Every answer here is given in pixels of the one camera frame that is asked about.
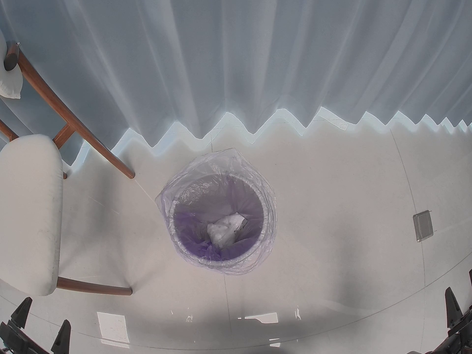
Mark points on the purple plastic bag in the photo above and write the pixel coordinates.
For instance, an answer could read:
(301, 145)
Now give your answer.
(191, 219)

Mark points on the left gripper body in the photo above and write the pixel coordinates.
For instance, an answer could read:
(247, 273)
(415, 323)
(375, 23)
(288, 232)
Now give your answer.
(18, 341)

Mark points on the white trash bin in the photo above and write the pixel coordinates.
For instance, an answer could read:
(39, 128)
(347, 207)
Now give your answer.
(221, 183)

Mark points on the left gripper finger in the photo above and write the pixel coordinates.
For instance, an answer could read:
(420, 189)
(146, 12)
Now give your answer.
(22, 314)
(62, 339)

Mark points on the white paper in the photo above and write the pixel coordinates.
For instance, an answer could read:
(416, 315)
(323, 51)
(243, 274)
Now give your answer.
(225, 231)

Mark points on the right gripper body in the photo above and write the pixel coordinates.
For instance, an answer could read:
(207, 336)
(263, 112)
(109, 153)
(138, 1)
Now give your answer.
(461, 334)

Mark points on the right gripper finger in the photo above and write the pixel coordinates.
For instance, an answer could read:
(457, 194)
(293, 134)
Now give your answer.
(471, 280)
(453, 314)

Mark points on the white curtain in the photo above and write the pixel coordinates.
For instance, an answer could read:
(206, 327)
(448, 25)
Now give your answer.
(236, 50)

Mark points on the wooden chair with white cushions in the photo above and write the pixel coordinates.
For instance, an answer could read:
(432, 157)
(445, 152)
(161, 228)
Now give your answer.
(29, 216)

